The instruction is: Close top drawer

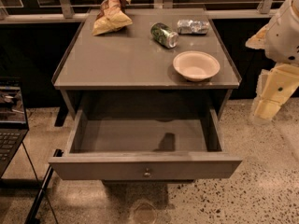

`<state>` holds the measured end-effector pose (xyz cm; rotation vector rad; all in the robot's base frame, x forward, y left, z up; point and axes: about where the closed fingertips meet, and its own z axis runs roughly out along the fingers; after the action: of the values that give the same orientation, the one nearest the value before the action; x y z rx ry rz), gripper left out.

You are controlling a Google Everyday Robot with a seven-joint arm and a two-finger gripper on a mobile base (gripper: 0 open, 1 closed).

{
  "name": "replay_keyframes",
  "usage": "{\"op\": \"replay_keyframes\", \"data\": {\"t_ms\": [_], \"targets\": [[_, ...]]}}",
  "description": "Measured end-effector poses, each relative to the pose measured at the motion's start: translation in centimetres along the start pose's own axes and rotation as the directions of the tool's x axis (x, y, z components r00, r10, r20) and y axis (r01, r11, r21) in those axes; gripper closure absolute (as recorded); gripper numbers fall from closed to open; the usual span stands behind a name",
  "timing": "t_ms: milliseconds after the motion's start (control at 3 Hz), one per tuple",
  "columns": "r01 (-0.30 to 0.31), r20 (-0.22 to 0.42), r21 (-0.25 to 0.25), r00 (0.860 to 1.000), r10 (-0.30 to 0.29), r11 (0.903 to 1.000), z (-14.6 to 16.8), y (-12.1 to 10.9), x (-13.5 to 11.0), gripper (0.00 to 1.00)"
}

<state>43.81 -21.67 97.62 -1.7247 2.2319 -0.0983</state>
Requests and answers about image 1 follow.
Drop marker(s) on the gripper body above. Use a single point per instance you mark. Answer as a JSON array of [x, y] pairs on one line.
[[282, 36]]

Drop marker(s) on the grey top drawer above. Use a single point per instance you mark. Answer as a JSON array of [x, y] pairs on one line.
[[119, 150]]

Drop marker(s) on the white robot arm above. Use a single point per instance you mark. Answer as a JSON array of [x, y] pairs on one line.
[[279, 39]]

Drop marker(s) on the grey drawer cabinet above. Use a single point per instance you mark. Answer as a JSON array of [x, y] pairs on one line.
[[131, 59]]

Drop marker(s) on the round metal drawer knob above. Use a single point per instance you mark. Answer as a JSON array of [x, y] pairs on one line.
[[147, 173]]

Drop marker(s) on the grey metal railing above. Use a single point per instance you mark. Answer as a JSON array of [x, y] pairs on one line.
[[149, 10]]

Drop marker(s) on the white paper bowl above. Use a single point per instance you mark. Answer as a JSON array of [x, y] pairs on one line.
[[196, 65]]

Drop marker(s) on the crumpled silver foil packet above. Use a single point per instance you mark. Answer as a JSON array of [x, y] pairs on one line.
[[191, 27]]

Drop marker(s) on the green soda can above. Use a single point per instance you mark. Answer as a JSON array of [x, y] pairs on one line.
[[164, 35]]

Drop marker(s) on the yellow brown chip bag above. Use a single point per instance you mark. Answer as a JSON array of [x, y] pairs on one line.
[[111, 17]]

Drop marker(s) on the black laptop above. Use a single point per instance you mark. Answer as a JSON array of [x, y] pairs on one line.
[[13, 120]]

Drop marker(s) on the black floor stand bar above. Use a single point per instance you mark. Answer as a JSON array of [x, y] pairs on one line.
[[41, 195]]

